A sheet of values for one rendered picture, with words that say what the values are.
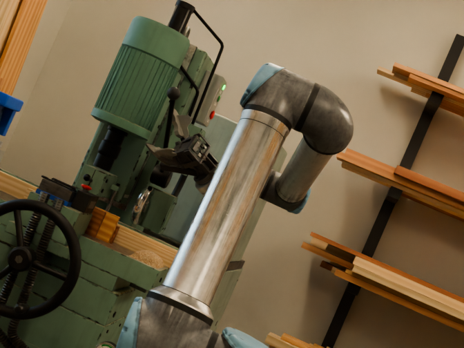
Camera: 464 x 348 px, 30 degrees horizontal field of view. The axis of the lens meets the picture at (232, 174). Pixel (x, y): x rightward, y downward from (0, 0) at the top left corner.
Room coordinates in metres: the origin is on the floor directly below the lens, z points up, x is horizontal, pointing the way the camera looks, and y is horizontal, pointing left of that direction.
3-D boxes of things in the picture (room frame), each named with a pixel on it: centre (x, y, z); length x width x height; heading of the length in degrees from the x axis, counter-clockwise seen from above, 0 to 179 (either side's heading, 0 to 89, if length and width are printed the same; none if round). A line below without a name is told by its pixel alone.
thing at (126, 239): (2.39, 0.23, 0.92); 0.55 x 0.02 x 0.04; 84
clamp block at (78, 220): (2.21, 0.37, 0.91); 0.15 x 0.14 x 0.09; 84
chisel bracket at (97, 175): (2.42, 0.34, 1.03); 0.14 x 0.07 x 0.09; 174
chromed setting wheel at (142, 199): (2.52, 0.20, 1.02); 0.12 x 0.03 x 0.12; 174
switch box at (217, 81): (2.71, 0.17, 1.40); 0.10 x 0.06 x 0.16; 174
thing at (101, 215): (2.32, 0.35, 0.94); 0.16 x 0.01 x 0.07; 84
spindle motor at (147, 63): (2.40, 0.34, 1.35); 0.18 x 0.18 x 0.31
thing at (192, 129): (2.60, 0.17, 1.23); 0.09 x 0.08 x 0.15; 174
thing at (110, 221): (2.33, 0.33, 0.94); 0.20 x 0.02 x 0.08; 84
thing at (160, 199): (2.57, 0.17, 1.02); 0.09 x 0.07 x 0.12; 84
